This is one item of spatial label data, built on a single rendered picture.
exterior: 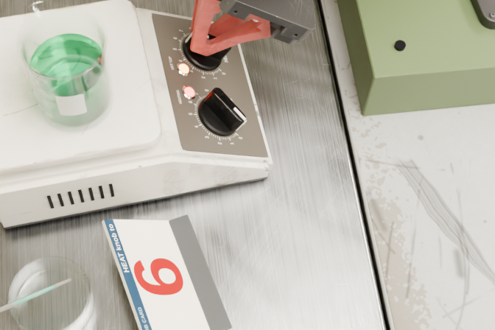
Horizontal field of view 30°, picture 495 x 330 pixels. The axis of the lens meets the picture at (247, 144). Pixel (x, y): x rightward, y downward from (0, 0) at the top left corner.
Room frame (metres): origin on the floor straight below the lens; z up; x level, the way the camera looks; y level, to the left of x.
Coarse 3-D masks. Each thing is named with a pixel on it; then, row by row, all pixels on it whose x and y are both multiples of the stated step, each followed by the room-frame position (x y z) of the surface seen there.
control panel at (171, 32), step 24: (168, 24) 0.40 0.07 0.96; (168, 48) 0.37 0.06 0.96; (168, 72) 0.35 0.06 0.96; (192, 72) 0.36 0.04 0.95; (216, 72) 0.37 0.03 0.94; (240, 72) 0.38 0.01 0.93; (192, 96) 0.34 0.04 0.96; (240, 96) 0.36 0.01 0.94; (192, 120) 0.32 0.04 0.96; (192, 144) 0.30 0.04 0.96; (216, 144) 0.30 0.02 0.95; (240, 144) 0.31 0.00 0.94; (264, 144) 0.32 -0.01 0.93
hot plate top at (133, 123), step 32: (0, 32) 0.36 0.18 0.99; (128, 32) 0.37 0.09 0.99; (0, 64) 0.33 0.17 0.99; (128, 64) 0.34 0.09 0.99; (0, 96) 0.31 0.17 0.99; (32, 96) 0.31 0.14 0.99; (128, 96) 0.32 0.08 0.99; (0, 128) 0.28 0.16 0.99; (32, 128) 0.29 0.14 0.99; (96, 128) 0.29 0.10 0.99; (128, 128) 0.29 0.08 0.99; (160, 128) 0.29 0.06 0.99; (0, 160) 0.26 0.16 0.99; (32, 160) 0.26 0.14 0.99; (64, 160) 0.27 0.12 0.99
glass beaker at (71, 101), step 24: (24, 24) 0.32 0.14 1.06; (48, 24) 0.33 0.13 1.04; (72, 24) 0.33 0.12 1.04; (96, 24) 0.33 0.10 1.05; (24, 48) 0.31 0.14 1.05; (48, 72) 0.28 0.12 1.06; (72, 72) 0.29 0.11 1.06; (96, 72) 0.30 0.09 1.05; (48, 96) 0.29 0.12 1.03; (72, 96) 0.29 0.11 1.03; (96, 96) 0.29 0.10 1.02; (48, 120) 0.29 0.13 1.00; (72, 120) 0.28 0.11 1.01; (96, 120) 0.29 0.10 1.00
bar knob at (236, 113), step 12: (216, 96) 0.33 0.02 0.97; (204, 108) 0.33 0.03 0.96; (216, 108) 0.33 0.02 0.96; (228, 108) 0.33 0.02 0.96; (204, 120) 0.32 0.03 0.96; (216, 120) 0.32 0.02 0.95; (228, 120) 0.32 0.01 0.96; (240, 120) 0.32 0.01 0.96; (216, 132) 0.31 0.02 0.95; (228, 132) 0.32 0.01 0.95
